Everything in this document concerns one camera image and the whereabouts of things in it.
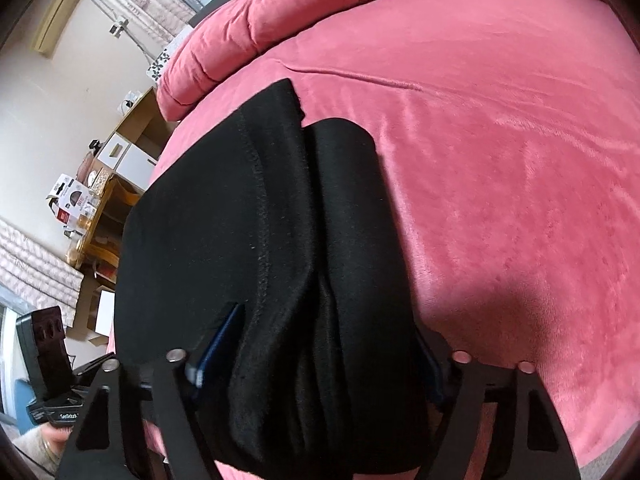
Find quilted pale cloth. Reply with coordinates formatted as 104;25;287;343
0;217;83;321

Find black and white floral pillow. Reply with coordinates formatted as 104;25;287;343
146;25;196;83

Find beige air conditioner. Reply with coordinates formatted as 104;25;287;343
32;0;86;53

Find white printed cardboard box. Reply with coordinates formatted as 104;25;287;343
46;174;96;226

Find yellow wooden table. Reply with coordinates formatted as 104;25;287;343
65;175;141;271

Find pink folded duvet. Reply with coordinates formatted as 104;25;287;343
156;0;576;122

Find pink bed sheet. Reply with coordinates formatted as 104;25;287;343
105;0;640;480

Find patterned curtain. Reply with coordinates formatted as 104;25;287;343
87;0;201;51

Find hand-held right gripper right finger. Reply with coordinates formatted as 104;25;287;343
417;330;583;480

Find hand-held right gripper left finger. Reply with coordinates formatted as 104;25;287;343
55;302;246;480

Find wooden nightstand with white drawers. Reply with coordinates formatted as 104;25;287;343
97;87;176;191

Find person's left forearm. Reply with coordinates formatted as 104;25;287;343
12;422;71;476

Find black pants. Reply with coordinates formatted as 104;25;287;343
114;78;436;476

